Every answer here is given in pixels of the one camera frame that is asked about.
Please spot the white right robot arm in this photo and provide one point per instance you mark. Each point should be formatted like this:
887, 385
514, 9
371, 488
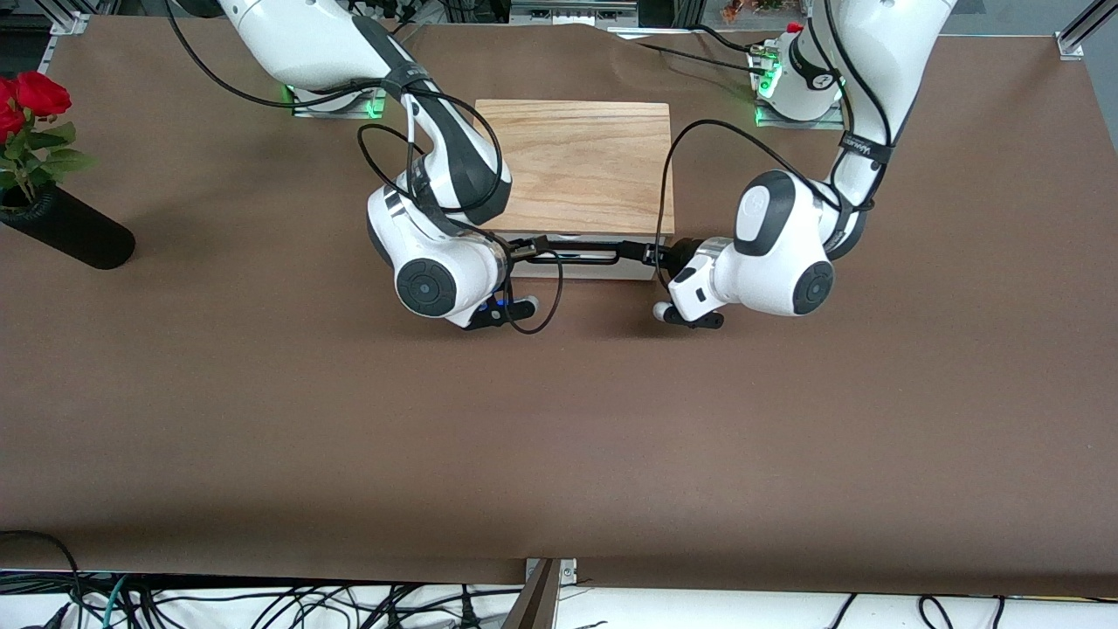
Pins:
437, 157

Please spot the aluminium corner bracket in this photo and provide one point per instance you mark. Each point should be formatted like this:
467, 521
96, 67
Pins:
65, 19
1081, 31

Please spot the red rose bouquet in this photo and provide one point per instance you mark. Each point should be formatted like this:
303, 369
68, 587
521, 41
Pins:
31, 131

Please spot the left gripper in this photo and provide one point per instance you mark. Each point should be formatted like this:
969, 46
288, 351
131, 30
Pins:
679, 252

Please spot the light wooden drawer cabinet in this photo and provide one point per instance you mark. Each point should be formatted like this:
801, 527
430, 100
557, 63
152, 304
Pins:
576, 166

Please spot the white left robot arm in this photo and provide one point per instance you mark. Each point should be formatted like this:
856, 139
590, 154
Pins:
777, 253

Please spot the black ribbed cylinder vase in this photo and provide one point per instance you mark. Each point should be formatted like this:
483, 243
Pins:
70, 229

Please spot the metal table edge bracket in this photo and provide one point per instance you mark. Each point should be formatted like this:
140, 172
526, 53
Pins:
550, 594

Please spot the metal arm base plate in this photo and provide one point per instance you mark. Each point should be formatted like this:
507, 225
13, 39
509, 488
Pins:
336, 107
799, 115

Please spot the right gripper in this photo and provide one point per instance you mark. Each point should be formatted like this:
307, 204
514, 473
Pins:
521, 251

